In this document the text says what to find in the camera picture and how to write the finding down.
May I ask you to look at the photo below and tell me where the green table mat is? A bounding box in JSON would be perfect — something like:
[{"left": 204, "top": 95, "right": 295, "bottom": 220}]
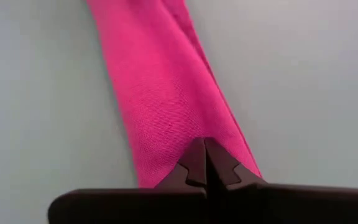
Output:
[{"left": 0, "top": 0, "right": 358, "bottom": 224}]

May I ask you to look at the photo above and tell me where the pink towel with white label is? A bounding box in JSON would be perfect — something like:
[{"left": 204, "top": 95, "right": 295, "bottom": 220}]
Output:
[{"left": 85, "top": 0, "right": 264, "bottom": 189}]

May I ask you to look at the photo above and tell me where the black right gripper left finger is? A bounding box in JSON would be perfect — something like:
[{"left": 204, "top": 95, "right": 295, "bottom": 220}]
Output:
[{"left": 47, "top": 138, "right": 208, "bottom": 224}]

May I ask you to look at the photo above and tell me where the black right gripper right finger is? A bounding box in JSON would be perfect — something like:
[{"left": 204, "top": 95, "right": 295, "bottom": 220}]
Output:
[{"left": 204, "top": 137, "right": 358, "bottom": 224}]

